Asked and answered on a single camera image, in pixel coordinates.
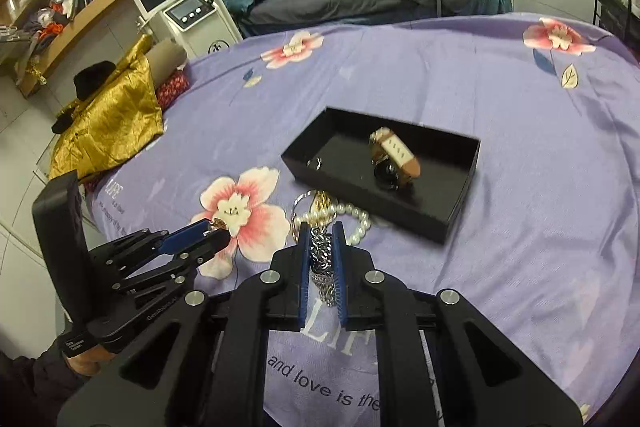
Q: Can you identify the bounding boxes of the gold chain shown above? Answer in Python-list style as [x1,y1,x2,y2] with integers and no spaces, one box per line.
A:
[310,190,334,226]

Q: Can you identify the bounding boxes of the black hat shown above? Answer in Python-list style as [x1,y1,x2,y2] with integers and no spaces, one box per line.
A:
[52,61,118,134]

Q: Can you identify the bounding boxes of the red patterned cloth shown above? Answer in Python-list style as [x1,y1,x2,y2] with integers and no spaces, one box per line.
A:
[156,72,192,110]

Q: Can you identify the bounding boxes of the person's left hand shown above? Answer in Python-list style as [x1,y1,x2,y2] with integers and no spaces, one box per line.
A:
[64,347,119,378]

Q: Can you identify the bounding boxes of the shiny gold cloth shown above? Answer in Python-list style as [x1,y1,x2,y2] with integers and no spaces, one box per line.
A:
[49,34,166,180]

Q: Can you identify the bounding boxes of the black wire rack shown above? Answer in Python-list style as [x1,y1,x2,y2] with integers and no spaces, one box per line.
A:
[594,0,640,42]

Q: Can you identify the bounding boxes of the person's left forearm dark sleeve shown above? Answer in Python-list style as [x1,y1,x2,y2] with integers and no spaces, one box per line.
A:
[0,341,87,427]

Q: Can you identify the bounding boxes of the brown and white strap watch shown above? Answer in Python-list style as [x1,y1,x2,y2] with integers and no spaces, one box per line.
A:
[368,127,422,192]

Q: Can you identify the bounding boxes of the silver bangle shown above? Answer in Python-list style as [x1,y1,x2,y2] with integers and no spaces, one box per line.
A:
[291,190,321,221]

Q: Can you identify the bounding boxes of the silver chain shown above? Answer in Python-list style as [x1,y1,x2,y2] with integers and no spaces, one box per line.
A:
[308,227,337,308]

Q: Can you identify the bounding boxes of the purple floral bedsheet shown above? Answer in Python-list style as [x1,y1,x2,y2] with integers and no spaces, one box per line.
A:
[80,12,640,427]

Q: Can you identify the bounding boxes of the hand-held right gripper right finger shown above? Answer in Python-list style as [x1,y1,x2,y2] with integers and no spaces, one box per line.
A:
[334,222,584,427]

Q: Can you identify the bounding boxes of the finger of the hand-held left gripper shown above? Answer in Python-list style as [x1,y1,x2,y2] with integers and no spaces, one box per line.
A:
[89,220,217,274]
[112,232,237,308]

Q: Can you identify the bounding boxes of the black rectangular box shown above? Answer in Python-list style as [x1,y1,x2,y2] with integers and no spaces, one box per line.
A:
[281,106,482,245]

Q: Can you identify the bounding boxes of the brown pillow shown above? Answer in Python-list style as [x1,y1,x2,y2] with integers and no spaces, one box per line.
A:
[147,43,187,90]

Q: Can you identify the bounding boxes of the white pearl bracelet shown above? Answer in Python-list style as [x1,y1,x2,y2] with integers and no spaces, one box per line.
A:
[292,202,374,249]

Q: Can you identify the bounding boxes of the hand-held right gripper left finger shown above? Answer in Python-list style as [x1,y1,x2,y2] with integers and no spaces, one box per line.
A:
[56,223,309,427]

